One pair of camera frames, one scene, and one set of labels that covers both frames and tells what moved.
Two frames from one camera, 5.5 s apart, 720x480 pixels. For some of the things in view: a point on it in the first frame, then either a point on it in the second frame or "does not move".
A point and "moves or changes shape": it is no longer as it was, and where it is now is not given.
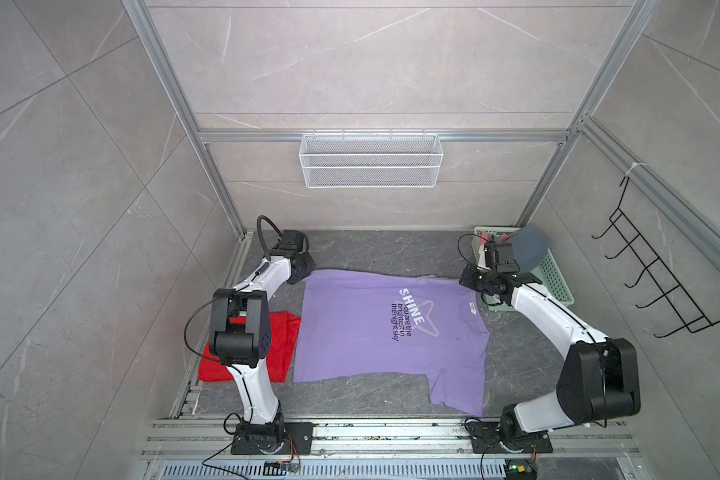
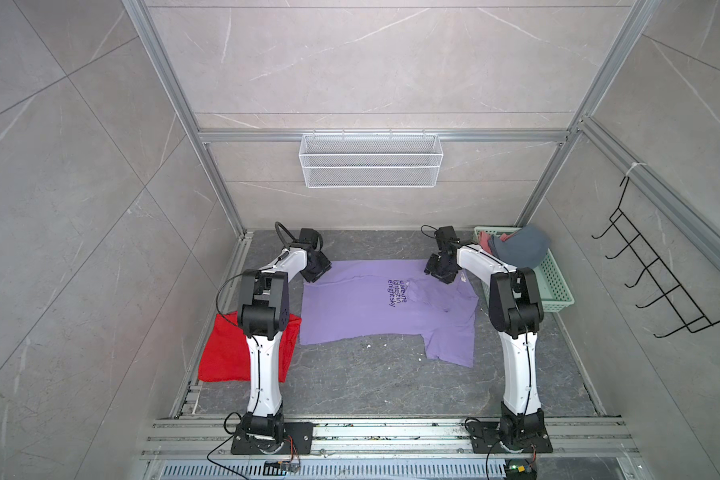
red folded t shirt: x=284 y=329 does not move
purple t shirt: x=365 y=322 moves or changes shape
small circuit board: x=277 y=468 does not move
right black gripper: x=468 y=277 → x=430 y=267
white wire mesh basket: x=365 y=161 does not move
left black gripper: x=310 y=265 → x=326 y=264
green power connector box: x=519 y=470 does not move
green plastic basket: x=549 y=273 does not move
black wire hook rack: x=673 y=291 does not move
